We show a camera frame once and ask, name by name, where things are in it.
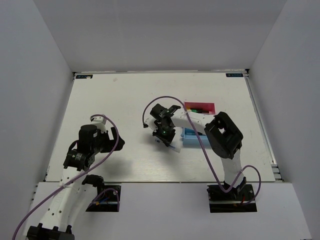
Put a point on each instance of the corner label sticker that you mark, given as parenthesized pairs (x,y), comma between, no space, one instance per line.
(234,75)
(84,76)

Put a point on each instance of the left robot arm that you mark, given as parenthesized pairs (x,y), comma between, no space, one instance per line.
(93,138)

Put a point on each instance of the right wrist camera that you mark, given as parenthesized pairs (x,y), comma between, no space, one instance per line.
(149,123)

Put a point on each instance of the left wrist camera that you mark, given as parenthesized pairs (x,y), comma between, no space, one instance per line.
(99,122)

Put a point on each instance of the light blue container bin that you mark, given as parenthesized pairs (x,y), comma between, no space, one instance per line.
(189,138)

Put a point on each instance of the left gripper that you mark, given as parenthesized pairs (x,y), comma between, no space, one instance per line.
(111,143)

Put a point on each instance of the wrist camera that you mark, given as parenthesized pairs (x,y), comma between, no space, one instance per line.
(149,123)
(99,122)

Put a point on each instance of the pink container bin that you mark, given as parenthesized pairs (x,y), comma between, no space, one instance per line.
(209,106)

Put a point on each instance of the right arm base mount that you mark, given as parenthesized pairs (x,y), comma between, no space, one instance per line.
(220,202)

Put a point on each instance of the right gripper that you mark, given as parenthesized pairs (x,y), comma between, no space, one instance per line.
(167,142)

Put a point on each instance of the blue gel pen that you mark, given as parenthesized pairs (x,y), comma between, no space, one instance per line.
(172,147)

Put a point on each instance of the green highlighter black body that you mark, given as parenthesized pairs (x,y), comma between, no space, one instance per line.
(200,111)

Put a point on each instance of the left corner label sticker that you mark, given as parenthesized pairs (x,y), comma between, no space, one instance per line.
(84,76)

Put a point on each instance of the right corner label sticker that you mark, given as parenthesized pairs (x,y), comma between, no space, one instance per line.
(234,75)

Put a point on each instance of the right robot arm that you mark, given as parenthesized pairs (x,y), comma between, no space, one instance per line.
(223,135)

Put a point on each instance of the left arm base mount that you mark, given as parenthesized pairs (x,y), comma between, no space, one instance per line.
(108,196)

